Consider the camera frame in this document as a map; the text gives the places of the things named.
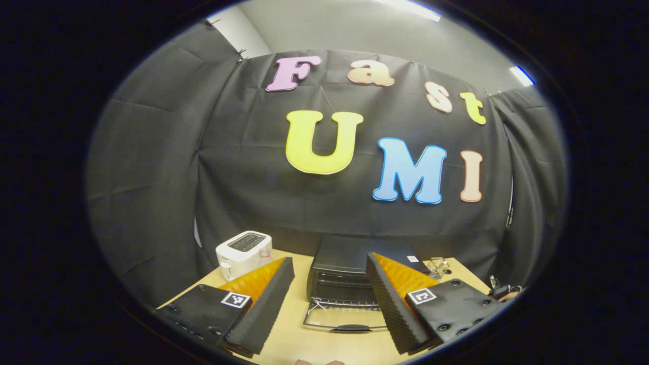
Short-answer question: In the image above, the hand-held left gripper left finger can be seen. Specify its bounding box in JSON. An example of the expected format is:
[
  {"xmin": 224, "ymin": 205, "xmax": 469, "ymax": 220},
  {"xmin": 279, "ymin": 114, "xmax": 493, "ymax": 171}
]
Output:
[{"xmin": 154, "ymin": 257, "xmax": 296, "ymax": 358}]

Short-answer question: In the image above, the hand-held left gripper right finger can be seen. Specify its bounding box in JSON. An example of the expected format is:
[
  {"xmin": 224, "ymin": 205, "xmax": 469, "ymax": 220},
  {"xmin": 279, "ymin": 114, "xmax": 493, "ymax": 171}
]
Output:
[{"xmin": 366, "ymin": 252, "xmax": 500, "ymax": 355}]

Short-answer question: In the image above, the black electric oven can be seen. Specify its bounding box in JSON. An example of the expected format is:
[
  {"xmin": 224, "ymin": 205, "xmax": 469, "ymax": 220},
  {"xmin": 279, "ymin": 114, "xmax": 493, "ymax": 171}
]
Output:
[{"xmin": 303, "ymin": 234, "xmax": 431, "ymax": 333}]

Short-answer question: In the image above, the white toaster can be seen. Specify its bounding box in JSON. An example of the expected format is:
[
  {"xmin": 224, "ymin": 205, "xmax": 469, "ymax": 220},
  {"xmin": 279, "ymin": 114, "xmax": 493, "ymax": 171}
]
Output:
[{"xmin": 215, "ymin": 231, "xmax": 273, "ymax": 282}]

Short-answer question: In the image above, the clear glass holder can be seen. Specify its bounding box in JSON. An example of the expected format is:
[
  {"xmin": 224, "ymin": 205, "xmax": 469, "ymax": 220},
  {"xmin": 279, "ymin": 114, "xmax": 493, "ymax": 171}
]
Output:
[{"xmin": 423, "ymin": 257, "xmax": 451, "ymax": 280}]

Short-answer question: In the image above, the small ceiling light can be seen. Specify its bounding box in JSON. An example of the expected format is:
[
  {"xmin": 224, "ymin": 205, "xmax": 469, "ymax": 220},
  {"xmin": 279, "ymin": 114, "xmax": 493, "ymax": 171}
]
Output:
[{"xmin": 509, "ymin": 65, "xmax": 536, "ymax": 88}]

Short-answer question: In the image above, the oven wire rack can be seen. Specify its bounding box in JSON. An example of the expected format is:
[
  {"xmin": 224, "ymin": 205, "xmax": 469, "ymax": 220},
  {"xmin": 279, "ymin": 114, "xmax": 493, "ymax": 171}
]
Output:
[{"xmin": 312, "ymin": 298, "xmax": 381, "ymax": 311}]

